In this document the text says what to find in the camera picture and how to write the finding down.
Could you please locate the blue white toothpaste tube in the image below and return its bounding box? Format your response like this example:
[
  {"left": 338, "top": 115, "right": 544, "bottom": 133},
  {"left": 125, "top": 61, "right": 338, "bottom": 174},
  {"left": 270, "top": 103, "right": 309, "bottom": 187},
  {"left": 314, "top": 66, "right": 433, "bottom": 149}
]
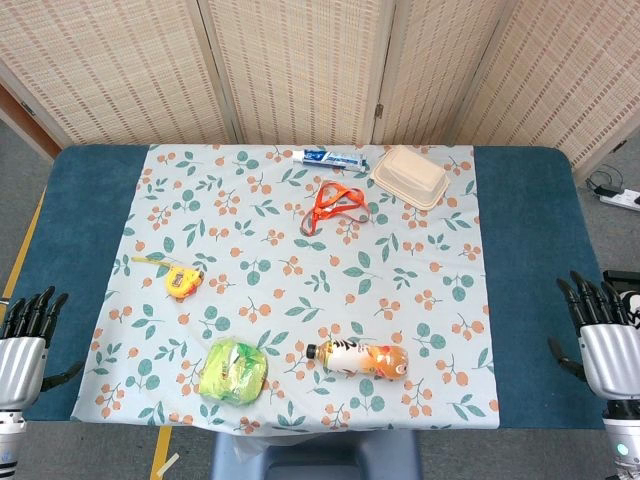
[{"left": 292, "top": 149, "right": 368, "bottom": 174}]

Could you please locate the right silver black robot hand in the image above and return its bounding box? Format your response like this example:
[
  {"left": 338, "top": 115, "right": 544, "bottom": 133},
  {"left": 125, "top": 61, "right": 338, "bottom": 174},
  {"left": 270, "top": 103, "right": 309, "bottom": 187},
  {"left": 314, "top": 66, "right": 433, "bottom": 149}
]
[{"left": 546, "top": 270, "right": 640, "bottom": 400}]

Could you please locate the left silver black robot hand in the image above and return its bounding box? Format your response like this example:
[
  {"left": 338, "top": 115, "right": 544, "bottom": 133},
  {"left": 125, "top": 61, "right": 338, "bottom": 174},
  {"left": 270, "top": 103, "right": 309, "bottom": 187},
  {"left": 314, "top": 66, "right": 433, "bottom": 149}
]
[{"left": 0, "top": 285, "right": 86, "bottom": 411}]

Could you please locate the floral patterned tablecloth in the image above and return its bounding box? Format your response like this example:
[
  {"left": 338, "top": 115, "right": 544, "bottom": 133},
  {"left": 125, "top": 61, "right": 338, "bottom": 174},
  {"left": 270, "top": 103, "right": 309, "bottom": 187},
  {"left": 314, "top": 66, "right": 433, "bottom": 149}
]
[{"left": 70, "top": 143, "right": 501, "bottom": 435}]

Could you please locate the green snack packet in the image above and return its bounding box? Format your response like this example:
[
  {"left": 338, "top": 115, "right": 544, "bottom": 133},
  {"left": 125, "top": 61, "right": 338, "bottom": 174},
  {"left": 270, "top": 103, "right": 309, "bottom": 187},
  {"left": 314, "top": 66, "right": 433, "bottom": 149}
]
[{"left": 198, "top": 337, "right": 269, "bottom": 405}]

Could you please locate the blue table cover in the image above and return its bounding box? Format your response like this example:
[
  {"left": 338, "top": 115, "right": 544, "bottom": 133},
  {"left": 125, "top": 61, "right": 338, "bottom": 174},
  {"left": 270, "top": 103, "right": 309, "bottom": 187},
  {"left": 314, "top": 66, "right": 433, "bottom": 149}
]
[{"left": 0, "top": 143, "right": 639, "bottom": 431}]

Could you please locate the woven folding screen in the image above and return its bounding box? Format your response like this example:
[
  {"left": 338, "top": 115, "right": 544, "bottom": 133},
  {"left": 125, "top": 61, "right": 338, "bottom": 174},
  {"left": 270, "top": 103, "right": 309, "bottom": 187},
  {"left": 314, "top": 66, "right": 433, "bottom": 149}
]
[{"left": 0, "top": 0, "right": 640, "bottom": 174}]

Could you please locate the beige takeaway food container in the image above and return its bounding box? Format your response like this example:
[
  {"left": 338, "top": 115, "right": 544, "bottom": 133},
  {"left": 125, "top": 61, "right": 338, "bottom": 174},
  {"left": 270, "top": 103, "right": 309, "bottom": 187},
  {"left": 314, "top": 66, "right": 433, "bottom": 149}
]
[{"left": 370, "top": 145, "right": 451, "bottom": 211}]

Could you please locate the black white sneaker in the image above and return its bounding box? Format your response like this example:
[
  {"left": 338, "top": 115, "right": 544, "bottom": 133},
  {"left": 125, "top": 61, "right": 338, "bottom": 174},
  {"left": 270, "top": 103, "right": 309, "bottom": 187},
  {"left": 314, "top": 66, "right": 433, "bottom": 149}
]
[{"left": 617, "top": 290, "right": 640, "bottom": 331}]

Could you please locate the orange lanyard strap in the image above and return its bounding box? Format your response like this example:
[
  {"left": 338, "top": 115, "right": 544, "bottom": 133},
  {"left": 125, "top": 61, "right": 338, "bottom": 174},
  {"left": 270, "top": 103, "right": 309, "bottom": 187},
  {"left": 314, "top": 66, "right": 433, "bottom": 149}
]
[{"left": 300, "top": 181, "right": 373, "bottom": 237}]

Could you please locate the orange juice drink bottle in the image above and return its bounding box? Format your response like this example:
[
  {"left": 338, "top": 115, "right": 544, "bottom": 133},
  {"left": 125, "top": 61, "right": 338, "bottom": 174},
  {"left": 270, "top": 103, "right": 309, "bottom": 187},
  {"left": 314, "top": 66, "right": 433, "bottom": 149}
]
[{"left": 305, "top": 338, "right": 410, "bottom": 383}]

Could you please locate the white power strip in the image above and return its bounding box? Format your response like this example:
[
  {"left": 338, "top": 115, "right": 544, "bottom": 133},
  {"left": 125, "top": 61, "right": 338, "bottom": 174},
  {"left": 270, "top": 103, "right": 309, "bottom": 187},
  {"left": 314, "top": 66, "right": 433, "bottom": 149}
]
[{"left": 598, "top": 189, "right": 640, "bottom": 211}]

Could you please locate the yellow tape measure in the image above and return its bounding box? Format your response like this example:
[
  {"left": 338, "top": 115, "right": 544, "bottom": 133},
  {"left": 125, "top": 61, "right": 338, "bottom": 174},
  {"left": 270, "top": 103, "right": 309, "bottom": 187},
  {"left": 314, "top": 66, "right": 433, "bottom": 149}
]
[{"left": 131, "top": 256, "right": 205, "bottom": 301}]

